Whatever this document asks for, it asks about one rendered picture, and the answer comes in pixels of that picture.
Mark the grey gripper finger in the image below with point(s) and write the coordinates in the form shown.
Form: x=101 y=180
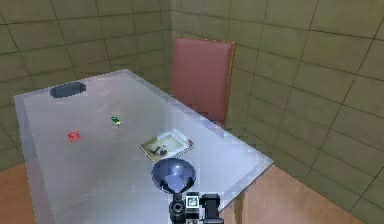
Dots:
x=189 y=185
x=166 y=187

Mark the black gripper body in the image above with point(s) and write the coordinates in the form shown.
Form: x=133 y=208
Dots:
x=177 y=208

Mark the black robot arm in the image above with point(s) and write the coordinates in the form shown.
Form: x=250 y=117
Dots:
x=210 y=206

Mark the blue bowl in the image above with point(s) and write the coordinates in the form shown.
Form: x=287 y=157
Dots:
x=173 y=171

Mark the grey table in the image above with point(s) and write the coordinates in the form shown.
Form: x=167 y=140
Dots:
x=93 y=166

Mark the small green object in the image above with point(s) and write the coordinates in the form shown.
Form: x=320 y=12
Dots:
x=116 y=121

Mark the small red object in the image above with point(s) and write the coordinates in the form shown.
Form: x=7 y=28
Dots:
x=74 y=136

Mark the red chair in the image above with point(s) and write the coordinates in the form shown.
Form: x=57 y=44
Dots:
x=200 y=73

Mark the dark grey oval plate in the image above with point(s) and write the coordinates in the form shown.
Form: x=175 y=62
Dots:
x=67 y=90

